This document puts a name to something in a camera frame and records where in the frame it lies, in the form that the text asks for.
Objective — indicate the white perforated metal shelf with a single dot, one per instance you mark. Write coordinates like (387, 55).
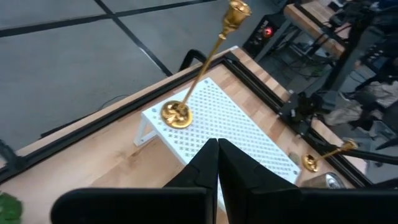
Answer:
(224, 118)

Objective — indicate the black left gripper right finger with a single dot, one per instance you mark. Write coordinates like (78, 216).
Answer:
(248, 186)

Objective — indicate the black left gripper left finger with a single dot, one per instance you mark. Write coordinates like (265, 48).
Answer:
(192, 182)

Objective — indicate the tall gold candlestick holder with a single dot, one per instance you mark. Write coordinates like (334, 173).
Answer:
(175, 115)

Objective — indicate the small greenish glass candle holder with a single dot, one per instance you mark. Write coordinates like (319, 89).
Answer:
(293, 158)

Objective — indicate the black aluminium table frame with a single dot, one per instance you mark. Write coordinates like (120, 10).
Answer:
(93, 126)

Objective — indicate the short gold candlestick holder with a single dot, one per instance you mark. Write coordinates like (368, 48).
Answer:
(310, 162)

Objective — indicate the wooden workbench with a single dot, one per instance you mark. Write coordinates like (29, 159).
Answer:
(311, 18)

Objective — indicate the black computer with red light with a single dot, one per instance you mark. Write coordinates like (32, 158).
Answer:
(264, 34)

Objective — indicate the green potted plant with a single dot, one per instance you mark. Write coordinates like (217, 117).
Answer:
(9, 208)

